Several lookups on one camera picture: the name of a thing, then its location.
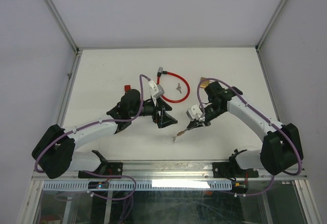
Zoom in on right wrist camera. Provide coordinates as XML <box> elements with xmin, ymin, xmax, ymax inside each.
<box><xmin>186</xmin><ymin>104</ymin><xmax>205</xmax><ymax>121</ymax></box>

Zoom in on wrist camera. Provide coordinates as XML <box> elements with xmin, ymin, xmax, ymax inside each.
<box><xmin>186</xmin><ymin>104</ymin><xmax>205</xmax><ymax>121</ymax></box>
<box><xmin>148</xmin><ymin>80</ymin><xmax>165</xmax><ymax>106</ymax></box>

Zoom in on cable lock keys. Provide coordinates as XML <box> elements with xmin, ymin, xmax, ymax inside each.
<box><xmin>176</xmin><ymin>83</ymin><xmax>182</xmax><ymax>94</ymax></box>

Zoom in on white slotted cable duct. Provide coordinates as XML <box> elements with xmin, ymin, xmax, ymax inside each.
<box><xmin>43</xmin><ymin>180</ymin><xmax>232</xmax><ymax>191</ymax></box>

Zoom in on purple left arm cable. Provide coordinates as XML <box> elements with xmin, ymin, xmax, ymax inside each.
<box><xmin>34</xmin><ymin>74</ymin><xmax>151</xmax><ymax>174</ymax></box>

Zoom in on large brass padlock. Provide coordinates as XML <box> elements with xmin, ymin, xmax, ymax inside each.
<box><xmin>200</xmin><ymin>77</ymin><xmax>211</xmax><ymax>89</ymax></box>

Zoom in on small brass padlock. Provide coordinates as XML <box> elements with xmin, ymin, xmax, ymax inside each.
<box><xmin>177</xmin><ymin>129</ymin><xmax>188</xmax><ymax>136</ymax></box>

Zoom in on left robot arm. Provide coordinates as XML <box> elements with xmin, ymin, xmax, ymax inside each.
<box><xmin>32</xmin><ymin>89</ymin><xmax>178</xmax><ymax>179</ymax></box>

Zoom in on small red padlock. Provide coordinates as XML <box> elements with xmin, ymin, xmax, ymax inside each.
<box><xmin>124</xmin><ymin>85</ymin><xmax>131</xmax><ymax>92</ymax></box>

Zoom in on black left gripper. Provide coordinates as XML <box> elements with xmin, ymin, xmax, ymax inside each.
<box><xmin>130</xmin><ymin>96</ymin><xmax>177</xmax><ymax>127</ymax></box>

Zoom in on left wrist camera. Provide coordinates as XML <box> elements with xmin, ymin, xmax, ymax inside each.
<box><xmin>148</xmin><ymin>80</ymin><xmax>165</xmax><ymax>106</ymax></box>

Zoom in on red cable lock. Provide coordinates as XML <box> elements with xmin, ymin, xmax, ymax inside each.
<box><xmin>156</xmin><ymin>66</ymin><xmax>191</xmax><ymax>104</ymax></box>

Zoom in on aluminium mounting rail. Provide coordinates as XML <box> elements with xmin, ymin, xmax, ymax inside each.
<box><xmin>31</xmin><ymin>160</ymin><xmax>308</xmax><ymax>181</ymax></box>

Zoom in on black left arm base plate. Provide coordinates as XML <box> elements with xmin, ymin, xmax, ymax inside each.
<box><xmin>78</xmin><ymin>162</ymin><xmax>123</xmax><ymax>178</ymax></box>

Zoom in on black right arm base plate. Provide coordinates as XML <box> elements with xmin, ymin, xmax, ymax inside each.
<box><xmin>212</xmin><ymin>162</ymin><xmax>259</xmax><ymax>180</ymax></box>

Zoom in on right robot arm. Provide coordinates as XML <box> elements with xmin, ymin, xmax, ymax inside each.
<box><xmin>186</xmin><ymin>80</ymin><xmax>303</xmax><ymax>176</ymax></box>

